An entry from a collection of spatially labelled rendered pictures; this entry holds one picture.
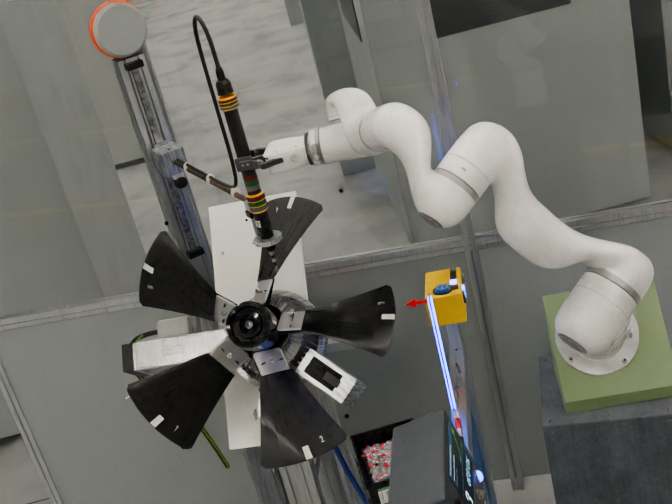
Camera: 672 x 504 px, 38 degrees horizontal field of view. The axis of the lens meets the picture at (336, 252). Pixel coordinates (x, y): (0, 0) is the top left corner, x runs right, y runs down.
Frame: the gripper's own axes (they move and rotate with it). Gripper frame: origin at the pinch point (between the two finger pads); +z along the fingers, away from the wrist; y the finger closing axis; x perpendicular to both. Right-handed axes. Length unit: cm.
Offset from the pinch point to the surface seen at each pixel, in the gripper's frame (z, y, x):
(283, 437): 4, -21, -63
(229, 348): 16.3, -4.0, -46.3
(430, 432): -37, -64, -37
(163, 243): 30.1, 11.3, -21.5
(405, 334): -17, 70, -93
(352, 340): -15.7, -8.9, -46.5
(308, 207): -8.3, 15.0, -20.2
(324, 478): 12, 31, -116
